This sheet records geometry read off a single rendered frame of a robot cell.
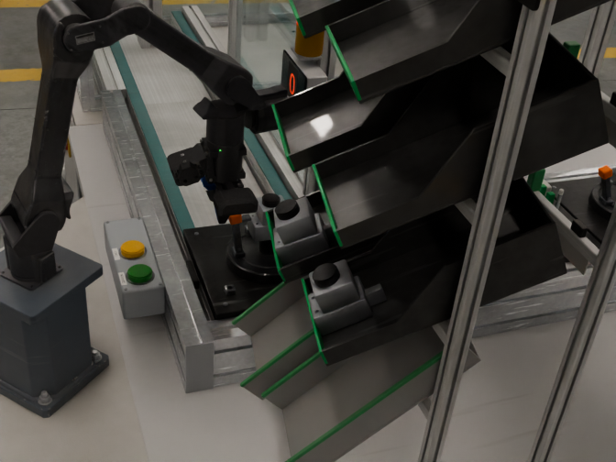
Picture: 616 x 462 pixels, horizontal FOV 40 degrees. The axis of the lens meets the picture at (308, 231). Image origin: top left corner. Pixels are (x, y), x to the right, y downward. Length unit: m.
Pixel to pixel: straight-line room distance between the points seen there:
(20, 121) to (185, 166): 2.75
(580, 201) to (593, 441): 0.55
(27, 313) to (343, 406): 0.45
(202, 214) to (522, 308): 0.63
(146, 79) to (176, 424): 1.10
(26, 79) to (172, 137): 2.53
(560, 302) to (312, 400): 0.61
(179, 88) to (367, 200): 1.30
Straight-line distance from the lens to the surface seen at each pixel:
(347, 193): 0.90
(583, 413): 1.46
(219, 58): 1.21
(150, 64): 2.27
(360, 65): 0.81
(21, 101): 4.18
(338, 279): 0.94
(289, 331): 1.21
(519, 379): 1.48
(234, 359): 1.34
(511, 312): 1.53
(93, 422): 1.34
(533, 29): 0.74
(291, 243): 1.05
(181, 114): 2.02
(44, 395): 1.34
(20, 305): 1.23
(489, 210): 0.82
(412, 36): 0.83
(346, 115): 1.01
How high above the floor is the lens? 1.84
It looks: 35 degrees down
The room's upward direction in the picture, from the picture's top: 5 degrees clockwise
